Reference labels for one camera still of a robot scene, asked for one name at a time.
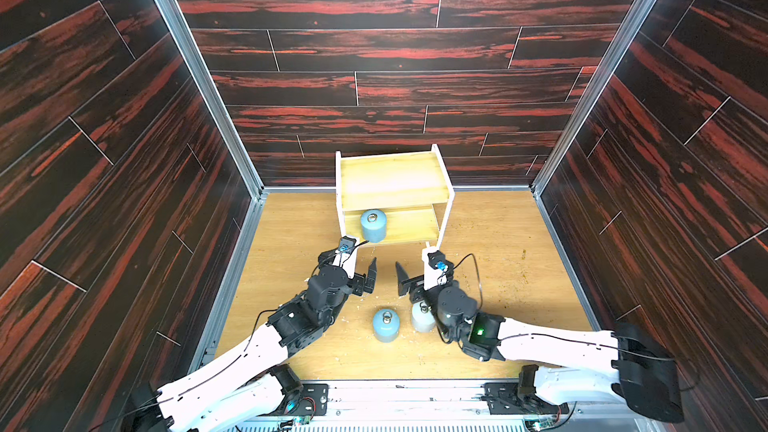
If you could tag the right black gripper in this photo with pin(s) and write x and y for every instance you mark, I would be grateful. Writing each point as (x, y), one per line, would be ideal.
(414, 287)

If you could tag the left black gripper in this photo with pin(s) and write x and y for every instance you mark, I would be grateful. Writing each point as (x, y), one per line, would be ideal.
(357, 286)

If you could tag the blue tea canister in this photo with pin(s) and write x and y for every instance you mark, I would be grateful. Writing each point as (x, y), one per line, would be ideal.
(386, 325)
(374, 225)

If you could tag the white tea canister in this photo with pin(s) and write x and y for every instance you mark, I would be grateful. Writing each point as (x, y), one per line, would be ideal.
(422, 319)

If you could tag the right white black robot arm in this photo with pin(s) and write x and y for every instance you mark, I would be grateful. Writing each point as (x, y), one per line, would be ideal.
(625, 365)

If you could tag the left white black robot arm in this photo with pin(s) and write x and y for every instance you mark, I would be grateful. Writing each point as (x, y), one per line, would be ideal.
(253, 378)

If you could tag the white wooden two-tier shelf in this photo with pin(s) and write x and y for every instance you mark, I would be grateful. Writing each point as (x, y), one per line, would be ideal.
(413, 189)

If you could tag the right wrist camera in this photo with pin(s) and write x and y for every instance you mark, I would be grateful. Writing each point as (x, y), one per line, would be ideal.
(436, 268)

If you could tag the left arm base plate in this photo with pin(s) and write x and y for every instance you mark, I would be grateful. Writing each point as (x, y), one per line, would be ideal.
(307, 400)

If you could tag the aluminium front rail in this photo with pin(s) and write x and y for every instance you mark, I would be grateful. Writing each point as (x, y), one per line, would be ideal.
(436, 405)

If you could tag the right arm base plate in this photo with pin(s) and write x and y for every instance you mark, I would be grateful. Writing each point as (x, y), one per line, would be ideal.
(502, 398)

